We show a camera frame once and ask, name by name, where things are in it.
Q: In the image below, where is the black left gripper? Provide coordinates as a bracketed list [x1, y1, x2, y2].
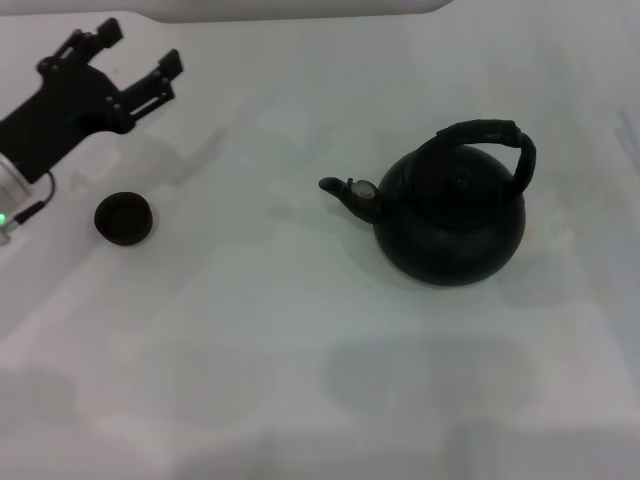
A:
[0, 18, 184, 184]

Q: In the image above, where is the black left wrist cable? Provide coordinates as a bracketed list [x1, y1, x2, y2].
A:
[10, 171, 57, 227]

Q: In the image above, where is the black round teapot with handle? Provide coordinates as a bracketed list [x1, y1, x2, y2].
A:
[317, 118, 537, 288]

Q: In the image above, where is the small dark brown teacup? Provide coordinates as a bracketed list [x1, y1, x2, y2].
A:
[93, 191, 154, 247]

